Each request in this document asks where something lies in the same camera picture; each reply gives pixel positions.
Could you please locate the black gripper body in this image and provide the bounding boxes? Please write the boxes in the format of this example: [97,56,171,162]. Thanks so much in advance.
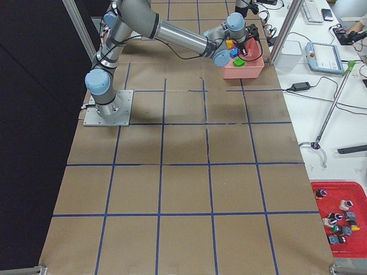
[234,37,248,49]

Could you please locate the green toy block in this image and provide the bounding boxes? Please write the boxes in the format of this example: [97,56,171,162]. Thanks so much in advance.
[232,58,246,67]

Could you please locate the green handled grabber tool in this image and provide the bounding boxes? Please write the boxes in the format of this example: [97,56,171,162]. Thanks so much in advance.
[299,60,356,168]

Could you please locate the pink plastic box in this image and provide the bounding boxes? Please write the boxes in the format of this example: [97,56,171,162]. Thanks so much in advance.
[221,38,264,79]

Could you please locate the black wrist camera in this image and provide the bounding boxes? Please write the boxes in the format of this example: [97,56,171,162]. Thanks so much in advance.
[247,23,260,41]

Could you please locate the red parts tray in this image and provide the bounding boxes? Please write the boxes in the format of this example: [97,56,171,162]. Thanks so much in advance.
[311,181,366,258]

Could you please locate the black power adapter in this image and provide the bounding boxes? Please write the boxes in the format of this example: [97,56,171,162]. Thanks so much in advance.
[290,82,311,92]

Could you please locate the brown paper table cover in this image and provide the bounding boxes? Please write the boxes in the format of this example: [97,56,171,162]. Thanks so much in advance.
[38,0,336,275]

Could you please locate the blue toy block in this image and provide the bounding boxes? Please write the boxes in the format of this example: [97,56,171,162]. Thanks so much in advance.
[229,48,239,59]

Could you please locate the white square device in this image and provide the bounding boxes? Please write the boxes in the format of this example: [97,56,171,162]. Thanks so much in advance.
[275,40,302,68]

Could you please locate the blue teach pendant tablet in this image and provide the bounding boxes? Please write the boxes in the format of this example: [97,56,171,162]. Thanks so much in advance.
[305,42,344,74]

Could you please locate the black smartphone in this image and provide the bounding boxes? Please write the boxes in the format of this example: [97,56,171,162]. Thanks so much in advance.
[321,9,334,22]

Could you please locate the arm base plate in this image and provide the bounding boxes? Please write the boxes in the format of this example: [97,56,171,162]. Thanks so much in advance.
[83,90,134,127]

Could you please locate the white keyboard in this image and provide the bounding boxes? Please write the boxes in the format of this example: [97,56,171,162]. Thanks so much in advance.
[302,0,323,25]

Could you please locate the aluminium frame post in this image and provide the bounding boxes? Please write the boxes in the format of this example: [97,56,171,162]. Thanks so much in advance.
[268,0,304,65]

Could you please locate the yellow toy block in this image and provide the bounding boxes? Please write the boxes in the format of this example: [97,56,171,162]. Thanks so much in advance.
[225,40,235,50]

